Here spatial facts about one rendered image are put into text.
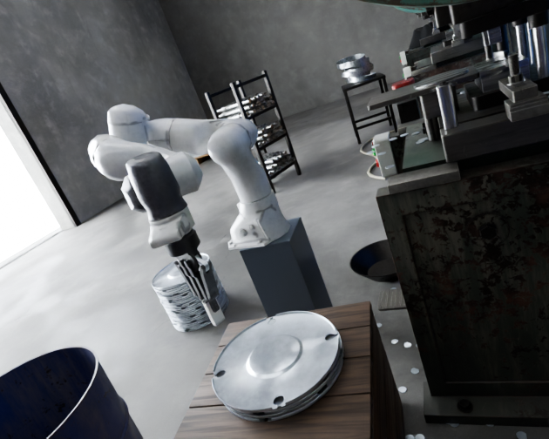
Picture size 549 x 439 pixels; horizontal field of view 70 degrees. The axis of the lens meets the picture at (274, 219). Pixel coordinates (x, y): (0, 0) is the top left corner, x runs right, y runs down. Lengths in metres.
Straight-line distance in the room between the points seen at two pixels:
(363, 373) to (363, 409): 0.09
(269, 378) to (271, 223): 0.56
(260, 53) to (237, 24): 0.66
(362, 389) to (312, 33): 7.36
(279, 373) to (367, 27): 7.17
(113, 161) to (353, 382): 0.78
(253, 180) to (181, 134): 0.26
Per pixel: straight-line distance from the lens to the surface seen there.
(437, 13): 1.02
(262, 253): 1.28
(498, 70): 1.02
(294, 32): 7.96
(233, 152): 1.14
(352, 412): 0.80
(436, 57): 2.64
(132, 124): 1.26
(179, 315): 1.90
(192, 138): 1.25
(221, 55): 8.49
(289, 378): 0.85
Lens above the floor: 0.94
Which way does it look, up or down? 20 degrees down
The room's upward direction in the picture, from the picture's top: 21 degrees counter-clockwise
